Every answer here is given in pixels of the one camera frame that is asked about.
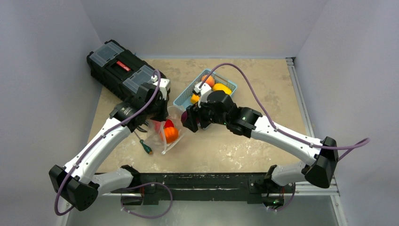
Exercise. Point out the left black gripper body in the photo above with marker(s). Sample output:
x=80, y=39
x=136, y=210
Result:
x=157, y=111

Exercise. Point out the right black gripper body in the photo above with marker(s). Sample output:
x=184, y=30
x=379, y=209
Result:
x=193, y=117

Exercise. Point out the yellow toy bell pepper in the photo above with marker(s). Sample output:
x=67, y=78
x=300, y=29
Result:
x=194, y=99

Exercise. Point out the red toy bell pepper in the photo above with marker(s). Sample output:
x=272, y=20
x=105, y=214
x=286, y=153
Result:
x=164, y=124

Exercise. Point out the clear zip top bag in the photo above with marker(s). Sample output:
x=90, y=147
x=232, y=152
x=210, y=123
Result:
x=163, y=136

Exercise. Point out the orange toy pumpkin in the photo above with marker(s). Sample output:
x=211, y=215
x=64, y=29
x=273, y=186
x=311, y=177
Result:
x=171, y=134

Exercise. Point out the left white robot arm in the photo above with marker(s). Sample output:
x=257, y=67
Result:
x=76, y=183

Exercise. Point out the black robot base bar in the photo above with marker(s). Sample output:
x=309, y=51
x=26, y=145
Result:
x=252, y=188

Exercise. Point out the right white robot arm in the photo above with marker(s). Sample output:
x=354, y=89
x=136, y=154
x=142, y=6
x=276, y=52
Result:
x=318, y=158

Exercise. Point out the light blue plastic basket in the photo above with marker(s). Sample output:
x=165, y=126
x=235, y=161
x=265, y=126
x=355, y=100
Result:
x=184, y=99

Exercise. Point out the yellow toy lemon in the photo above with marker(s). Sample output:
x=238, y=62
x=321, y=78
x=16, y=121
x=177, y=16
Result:
x=222, y=87

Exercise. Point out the peach toy fruit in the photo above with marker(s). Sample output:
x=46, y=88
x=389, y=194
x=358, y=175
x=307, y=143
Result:
x=210, y=81

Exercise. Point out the black plastic toolbox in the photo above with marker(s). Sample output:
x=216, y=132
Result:
x=118, y=69

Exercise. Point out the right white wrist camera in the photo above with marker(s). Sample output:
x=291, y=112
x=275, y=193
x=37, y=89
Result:
x=202, y=90

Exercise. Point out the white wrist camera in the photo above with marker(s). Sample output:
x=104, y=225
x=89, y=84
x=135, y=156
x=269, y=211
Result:
x=202, y=90
x=164, y=88

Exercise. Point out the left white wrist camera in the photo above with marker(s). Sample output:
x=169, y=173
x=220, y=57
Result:
x=164, y=88

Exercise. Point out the black handled pliers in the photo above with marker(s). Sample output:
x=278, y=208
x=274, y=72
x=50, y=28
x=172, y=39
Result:
x=143, y=128

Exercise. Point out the green handled screwdriver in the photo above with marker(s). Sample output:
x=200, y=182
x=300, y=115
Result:
x=147, y=149

